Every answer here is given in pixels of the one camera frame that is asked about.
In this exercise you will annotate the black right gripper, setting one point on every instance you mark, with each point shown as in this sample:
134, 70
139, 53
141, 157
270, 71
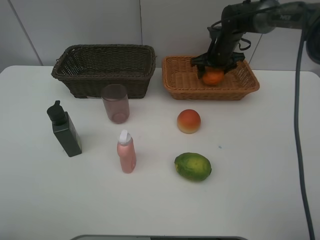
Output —
221, 52

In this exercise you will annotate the translucent pink plastic cup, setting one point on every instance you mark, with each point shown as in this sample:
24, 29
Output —
116, 103

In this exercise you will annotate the orange mandarin fruit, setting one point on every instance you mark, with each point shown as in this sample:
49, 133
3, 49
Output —
213, 77

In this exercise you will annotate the dark brown wicker basket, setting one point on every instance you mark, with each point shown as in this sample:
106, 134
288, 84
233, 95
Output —
85, 69

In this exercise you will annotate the round brown bread bun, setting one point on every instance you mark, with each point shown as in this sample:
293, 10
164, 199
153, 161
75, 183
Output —
188, 121

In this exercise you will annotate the pink bottle white cap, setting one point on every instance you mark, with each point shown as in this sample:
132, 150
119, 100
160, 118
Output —
126, 152

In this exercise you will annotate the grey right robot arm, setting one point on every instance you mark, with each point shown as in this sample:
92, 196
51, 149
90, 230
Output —
260, 17

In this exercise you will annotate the dark green pump bottle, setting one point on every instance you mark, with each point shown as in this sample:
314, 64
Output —
64, 130

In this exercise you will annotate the tan wicker basket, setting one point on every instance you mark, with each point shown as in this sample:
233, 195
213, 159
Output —
181, 80

